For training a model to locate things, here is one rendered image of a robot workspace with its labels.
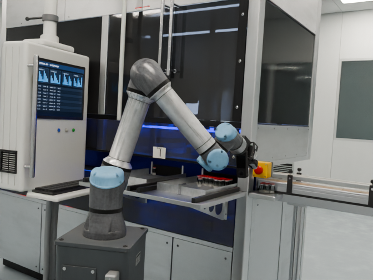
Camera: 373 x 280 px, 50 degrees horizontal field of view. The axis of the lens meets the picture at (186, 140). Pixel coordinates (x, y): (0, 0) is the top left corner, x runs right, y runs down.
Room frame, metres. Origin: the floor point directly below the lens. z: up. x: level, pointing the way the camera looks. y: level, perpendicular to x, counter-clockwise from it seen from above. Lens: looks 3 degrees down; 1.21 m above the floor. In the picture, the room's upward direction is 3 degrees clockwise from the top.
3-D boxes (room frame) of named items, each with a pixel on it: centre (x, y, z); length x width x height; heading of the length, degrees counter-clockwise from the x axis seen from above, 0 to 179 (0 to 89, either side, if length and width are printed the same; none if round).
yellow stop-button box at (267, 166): (1.86, -0.37, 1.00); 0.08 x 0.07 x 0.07; 147
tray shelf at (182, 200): (1.93, 0.09, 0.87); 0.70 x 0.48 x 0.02; 57
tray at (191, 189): (1.88, -0.08, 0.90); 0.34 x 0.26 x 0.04; 146
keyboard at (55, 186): (2.11, 0.61, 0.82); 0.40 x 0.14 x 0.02; 156
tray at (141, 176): (2.08, 0.19, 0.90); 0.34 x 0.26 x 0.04; 147
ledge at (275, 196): (1.88, -0.40, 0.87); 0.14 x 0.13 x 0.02; 147
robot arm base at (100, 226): (1.39, 0.27, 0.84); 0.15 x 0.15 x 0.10
